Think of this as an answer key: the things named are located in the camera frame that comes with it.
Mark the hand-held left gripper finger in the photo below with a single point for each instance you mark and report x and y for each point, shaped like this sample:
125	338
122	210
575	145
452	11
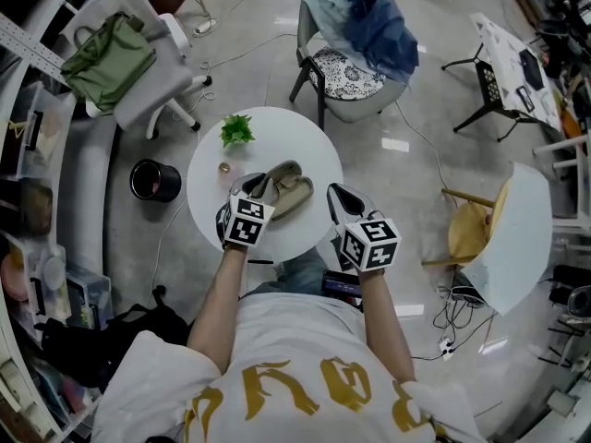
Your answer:
267	192
235	185

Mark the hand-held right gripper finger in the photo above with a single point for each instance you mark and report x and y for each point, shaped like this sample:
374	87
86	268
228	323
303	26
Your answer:
333	212
369	206

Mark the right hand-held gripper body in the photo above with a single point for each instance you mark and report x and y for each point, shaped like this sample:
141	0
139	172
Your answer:
369	245

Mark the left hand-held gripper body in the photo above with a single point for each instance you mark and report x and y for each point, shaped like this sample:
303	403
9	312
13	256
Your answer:
244	222

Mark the beige glasses case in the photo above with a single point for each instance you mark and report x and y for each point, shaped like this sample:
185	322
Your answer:
295	201

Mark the person's right forearm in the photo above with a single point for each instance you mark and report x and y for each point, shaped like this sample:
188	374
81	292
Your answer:
385	326

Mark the person's left forearm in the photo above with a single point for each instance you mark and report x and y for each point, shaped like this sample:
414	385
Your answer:
217	312

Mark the black pen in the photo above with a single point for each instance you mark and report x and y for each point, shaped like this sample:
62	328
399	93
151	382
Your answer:
259	262

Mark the black waist-worn device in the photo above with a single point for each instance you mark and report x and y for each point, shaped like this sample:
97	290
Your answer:
341	289

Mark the small green potted plant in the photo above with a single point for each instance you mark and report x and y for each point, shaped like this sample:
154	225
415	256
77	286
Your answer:
237	131

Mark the white round table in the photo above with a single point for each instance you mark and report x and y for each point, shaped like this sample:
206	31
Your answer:
295	136

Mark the person's jeans leg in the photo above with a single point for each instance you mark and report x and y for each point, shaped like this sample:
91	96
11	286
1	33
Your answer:
295	272

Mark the black trash bin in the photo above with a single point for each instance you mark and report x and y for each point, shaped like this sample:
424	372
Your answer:
154	180

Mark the yellow wooden stool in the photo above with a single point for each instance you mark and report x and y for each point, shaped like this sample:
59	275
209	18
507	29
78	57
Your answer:
468	233

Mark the grey armchair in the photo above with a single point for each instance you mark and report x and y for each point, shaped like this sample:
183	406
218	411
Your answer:
360	104

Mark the white power strip with plugs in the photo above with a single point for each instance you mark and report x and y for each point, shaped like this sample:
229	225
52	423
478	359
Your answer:
446	345

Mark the white office chair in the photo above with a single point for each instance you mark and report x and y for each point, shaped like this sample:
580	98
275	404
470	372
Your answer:
157	86

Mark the patterned seat cushion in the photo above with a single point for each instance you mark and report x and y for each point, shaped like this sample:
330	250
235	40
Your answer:
344	74

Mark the person's white printed shirt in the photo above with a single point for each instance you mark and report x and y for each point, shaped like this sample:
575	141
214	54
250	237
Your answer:
300	367

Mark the white floor power strip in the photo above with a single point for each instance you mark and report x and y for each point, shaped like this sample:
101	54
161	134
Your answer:
205	26

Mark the blue cloth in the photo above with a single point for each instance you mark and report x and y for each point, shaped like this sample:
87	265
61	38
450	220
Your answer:
383	35

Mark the black office chair with jacket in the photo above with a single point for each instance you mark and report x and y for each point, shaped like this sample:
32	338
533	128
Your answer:
115	339

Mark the green handbag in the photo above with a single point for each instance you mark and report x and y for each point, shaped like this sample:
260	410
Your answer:
108	63

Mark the patterned cloth table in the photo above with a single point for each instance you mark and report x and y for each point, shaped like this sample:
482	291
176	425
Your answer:
503	53

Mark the white metal shelf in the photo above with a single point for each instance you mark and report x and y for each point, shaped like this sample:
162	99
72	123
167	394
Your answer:
27	155

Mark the black tablet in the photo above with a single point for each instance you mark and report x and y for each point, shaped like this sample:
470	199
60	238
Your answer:
531	68

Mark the small black frame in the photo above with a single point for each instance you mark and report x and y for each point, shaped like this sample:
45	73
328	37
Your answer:
525	98

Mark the white frame rack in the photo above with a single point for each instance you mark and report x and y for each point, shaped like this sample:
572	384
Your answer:
568	178

